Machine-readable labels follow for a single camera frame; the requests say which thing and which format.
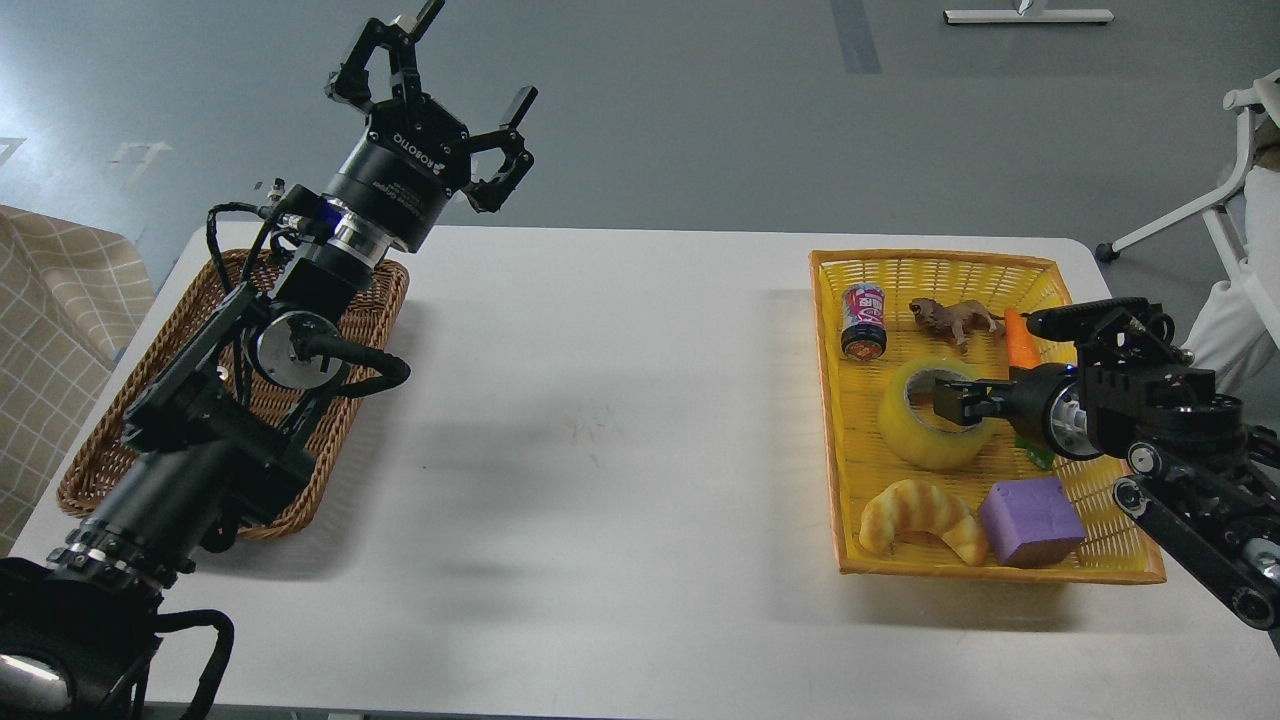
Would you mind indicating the orange toy carrot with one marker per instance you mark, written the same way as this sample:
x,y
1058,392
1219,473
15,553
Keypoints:
x,y
1021,346

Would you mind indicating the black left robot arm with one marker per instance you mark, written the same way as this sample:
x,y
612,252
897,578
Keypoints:
x,y
221,433

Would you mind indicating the purple foam block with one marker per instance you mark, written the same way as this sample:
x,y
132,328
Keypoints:
x,y
1030,523

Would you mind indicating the small soda can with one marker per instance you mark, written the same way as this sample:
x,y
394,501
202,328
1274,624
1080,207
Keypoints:
x,y
863,335

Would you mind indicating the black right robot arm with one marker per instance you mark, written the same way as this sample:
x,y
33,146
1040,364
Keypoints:
x,y
1196,484

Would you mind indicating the beige checkered cloth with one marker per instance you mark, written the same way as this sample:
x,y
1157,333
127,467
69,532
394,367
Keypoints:
x,y
72,298

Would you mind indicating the white chair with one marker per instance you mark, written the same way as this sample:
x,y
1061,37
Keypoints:
x,y
1249,105

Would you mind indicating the yellow tape roll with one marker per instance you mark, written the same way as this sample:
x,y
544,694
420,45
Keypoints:
x,y
915,439

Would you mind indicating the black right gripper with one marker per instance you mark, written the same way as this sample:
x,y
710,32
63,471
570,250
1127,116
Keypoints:
x,y
1042,405

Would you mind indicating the brown toy lion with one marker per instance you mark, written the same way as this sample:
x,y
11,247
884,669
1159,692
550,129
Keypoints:
x,y
954,321

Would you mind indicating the yellow plastic basket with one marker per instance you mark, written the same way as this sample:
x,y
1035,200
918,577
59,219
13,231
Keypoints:
x,y
860,465

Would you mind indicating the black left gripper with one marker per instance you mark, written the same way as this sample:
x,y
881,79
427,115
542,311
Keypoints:
x,y
400,165

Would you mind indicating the seated person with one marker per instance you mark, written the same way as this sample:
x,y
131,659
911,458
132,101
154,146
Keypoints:
x,y
1228,336

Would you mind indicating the white floor stand base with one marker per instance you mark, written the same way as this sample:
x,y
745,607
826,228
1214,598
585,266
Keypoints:
x,y
1028,13

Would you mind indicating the toy croissant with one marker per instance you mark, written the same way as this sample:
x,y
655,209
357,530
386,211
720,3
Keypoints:
x,y
916,506

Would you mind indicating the brown wicker basket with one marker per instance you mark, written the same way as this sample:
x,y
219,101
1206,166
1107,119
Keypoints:
x,y
102,459

